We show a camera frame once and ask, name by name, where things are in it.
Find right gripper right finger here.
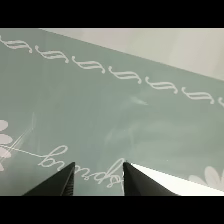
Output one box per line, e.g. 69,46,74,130
122,161,178,197

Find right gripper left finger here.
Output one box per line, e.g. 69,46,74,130
22,161,77,197

